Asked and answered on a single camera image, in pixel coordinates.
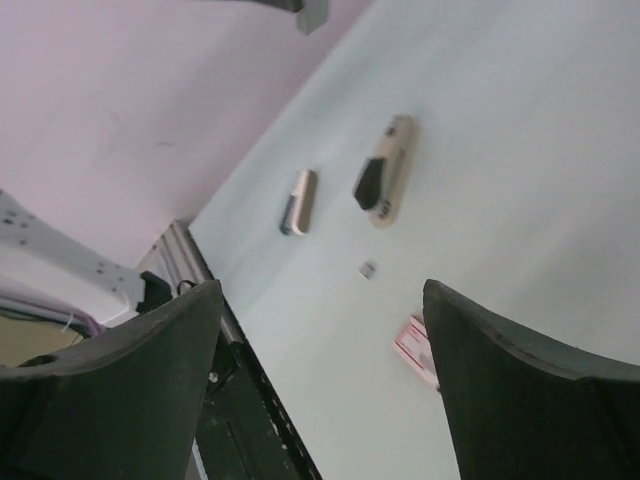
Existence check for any aluminium frame rail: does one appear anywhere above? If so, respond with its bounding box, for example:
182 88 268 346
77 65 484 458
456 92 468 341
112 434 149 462
139 219 251 351

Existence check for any small staple strip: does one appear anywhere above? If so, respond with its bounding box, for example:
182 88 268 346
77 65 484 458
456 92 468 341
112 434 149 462
358 260 377 280

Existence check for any black silver stapler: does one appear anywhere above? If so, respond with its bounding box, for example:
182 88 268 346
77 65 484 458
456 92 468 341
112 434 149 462
353 114 419 229

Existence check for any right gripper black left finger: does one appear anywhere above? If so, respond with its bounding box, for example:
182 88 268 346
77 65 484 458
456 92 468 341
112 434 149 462
1 281 223 479

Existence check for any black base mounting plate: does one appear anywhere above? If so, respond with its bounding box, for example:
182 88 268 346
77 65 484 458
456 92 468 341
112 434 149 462
192 305 321 480

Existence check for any red staple box with tray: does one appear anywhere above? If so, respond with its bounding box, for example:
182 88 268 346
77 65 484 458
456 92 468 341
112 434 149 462
393 315 440 391

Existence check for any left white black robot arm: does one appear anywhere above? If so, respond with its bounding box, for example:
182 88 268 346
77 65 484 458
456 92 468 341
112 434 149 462
1 191 172 328

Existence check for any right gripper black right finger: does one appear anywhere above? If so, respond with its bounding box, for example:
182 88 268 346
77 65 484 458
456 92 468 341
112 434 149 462
423 280 639 479

